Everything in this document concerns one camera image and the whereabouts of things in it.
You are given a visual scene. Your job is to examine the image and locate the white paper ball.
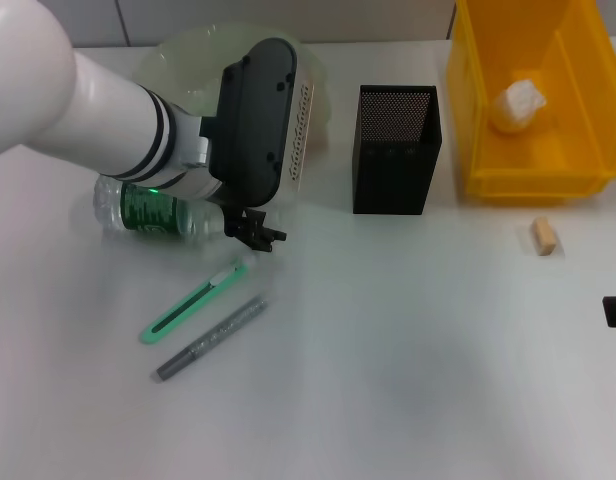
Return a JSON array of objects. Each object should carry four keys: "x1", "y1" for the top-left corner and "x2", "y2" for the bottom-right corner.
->
[{"x1": 490, "y1": 79, "x2": 547, "y2": 134}]

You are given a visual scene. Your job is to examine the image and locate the yellow plastic bin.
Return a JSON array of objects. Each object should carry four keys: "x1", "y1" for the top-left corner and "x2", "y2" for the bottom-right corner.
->
[{"x1": 446, "y1": 0, "x2": 616, "y2": 204}]

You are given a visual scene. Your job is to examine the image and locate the black mesh pen holder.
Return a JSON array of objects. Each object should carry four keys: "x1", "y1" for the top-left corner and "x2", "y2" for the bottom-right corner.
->
[{"x1": 351, "y1": 83, "x2": 443, "y2": 216}]

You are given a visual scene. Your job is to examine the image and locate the grey marker pen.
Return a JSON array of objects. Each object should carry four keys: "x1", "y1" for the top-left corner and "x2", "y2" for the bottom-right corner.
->
[{"x1": 155, "y1": 294, "x2": 268, "y2": 382}]

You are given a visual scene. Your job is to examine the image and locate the small tan wooden block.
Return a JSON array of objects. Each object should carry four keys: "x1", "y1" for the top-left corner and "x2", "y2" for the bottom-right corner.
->
[{"x1": 530, "y1": 217, "x2": 559, "y2": 257}]

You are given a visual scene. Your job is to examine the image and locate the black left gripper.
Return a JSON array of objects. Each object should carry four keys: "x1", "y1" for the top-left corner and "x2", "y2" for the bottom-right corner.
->
[{"x1": 221, "y1": 201, "x2": 288, "y2": 254}]

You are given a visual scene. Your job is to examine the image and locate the clear water bottle green label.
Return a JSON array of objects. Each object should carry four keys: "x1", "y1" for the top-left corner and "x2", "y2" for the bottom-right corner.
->
[{"x1": 91, "y1": 174, "x2": 239, "y2": 245}]

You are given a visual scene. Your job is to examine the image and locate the translucent green glass fruit plate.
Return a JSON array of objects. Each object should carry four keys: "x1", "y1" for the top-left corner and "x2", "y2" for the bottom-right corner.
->
[{"x1": 131, "y1": 22, "x2": 335, "y2": 156}]

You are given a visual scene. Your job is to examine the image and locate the green utility knife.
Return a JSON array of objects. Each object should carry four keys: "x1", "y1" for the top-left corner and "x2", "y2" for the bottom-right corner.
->
[{"x1": 138, "y1": 253, "x2": 255, "y2": 346}]

